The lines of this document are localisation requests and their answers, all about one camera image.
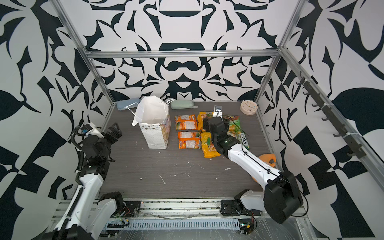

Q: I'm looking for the green snack packet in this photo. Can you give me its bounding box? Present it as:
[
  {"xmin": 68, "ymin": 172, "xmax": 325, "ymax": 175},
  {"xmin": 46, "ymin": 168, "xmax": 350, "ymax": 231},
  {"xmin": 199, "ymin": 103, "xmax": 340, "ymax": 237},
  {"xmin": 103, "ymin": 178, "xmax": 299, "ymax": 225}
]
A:
[{"xmin": 225, "ymin": 115, "xmax": 241, "ymax": 132}]

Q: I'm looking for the green yellow candy packet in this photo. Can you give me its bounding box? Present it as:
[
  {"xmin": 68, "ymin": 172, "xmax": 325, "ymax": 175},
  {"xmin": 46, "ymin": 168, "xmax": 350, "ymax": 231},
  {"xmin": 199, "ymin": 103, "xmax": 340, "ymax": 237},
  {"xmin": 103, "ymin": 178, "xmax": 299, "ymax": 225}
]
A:
[{"xmin": 235, "ymin": 132, "xmax": 250, "ymax": 150}]

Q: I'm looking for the small yellow snack packet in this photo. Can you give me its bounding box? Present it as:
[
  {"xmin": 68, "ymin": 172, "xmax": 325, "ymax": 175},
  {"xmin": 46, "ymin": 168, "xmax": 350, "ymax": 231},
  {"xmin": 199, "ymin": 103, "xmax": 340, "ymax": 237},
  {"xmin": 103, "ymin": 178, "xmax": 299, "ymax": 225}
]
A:
[{"xmin": 201, "ymin": 132, "xmax": 221, "ymax": 159}]

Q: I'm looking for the orange snack packet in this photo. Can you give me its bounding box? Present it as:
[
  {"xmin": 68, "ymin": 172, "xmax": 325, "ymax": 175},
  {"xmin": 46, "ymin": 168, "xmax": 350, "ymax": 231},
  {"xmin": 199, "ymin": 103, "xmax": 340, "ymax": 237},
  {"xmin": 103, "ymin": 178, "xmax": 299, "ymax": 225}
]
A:
[
  {"xmin": 178, "ymin": 131, "xmax": 201, "ymax": 149},
  {"xmin": 175, "ymin": 115, "xmax": 198, "ymax": 131}
]

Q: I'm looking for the cartoon animal paper bag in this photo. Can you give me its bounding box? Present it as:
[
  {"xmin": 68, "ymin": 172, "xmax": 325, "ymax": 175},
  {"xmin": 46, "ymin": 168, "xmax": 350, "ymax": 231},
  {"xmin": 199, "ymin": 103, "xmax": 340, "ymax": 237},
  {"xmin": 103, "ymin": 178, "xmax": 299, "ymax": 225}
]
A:
[{"xmin": 125, "ymin": 96, "xmax": 171, "ymax": 150}]

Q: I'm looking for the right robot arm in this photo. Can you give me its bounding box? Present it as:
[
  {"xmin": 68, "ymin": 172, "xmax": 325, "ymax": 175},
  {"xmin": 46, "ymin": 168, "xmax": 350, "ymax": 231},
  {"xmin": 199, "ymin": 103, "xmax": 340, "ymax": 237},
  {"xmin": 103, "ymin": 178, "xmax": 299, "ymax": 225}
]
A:
[{"xmin": 204, "ymin": 117, "xmax": 308, "ymax": 224}]

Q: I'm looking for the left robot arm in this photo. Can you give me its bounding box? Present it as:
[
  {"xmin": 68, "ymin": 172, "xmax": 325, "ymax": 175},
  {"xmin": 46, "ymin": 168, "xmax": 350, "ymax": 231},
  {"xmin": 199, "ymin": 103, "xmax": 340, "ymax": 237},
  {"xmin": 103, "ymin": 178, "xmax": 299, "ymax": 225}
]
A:
[{"xmin": 42, "ymin": 123, "xmax": 125, "ymax": 240}]

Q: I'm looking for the round beige clock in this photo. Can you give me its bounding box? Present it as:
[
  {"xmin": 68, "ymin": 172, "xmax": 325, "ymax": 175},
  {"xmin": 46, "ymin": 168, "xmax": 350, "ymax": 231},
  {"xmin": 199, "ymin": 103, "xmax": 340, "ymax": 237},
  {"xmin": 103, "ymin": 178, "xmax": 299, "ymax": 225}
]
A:
[{"xmin": 240, "ymin": 100, "xmax": 258, "ymax": 116}]

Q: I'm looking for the orange fish toy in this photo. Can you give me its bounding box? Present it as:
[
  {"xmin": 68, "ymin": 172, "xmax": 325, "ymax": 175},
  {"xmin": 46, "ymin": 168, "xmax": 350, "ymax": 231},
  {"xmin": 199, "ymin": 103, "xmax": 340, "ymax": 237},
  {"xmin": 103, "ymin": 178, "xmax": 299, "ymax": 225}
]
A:
[{"xmin": 252, "ymin": 154, "xmax": 279, "ymax": 187}]

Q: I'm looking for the small circuit board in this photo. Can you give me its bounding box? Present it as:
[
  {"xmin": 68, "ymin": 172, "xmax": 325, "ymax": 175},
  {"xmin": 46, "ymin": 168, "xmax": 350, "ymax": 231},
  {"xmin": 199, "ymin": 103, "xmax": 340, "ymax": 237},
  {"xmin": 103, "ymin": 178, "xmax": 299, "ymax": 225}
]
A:
[{"xmin": 239, "ymin": 218, "xmax": 257, "ymax": 235}]

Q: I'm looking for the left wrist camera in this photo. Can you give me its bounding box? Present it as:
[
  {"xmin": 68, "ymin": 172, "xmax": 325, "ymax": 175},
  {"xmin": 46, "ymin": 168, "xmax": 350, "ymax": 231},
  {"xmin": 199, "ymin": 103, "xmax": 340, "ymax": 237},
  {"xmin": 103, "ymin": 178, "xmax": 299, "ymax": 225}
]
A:
[{"xmin": 80, "ymin": 123, "xmax": 104, "ymax": 139}]

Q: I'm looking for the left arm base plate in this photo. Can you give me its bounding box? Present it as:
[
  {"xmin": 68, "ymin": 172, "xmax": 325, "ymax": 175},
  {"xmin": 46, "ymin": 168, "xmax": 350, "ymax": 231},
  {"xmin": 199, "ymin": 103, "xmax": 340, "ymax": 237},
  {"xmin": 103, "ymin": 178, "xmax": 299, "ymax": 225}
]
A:
[{"xmin": 120, "ymin": 201, "xmax": 142, "ymax": 218}]

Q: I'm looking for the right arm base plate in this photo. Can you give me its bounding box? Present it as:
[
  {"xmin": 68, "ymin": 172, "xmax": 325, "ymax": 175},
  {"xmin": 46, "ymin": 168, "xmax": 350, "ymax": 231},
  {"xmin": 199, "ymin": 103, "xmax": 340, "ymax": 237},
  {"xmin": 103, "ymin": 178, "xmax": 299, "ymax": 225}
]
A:
[{"xmin": 220, "ymin": 200, "xmax": 262, "ymax": 217}]

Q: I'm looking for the white cable duct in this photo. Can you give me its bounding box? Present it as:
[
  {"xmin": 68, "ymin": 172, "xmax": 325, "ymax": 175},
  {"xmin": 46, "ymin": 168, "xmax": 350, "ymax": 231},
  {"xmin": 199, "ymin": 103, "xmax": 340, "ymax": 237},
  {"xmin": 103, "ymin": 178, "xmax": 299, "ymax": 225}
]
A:
[{"xmin": 106, "ymin": 218, "xmax": 241, "ymax": 231}]

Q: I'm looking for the black hook rail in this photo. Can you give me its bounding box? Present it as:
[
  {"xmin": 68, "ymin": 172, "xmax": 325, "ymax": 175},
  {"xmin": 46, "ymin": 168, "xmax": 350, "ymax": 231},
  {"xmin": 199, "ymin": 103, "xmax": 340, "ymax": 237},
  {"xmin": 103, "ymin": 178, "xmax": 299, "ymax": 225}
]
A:
[{"xmin": 299, "ymin": 72, "xmax": 367, "ymax": 159}]

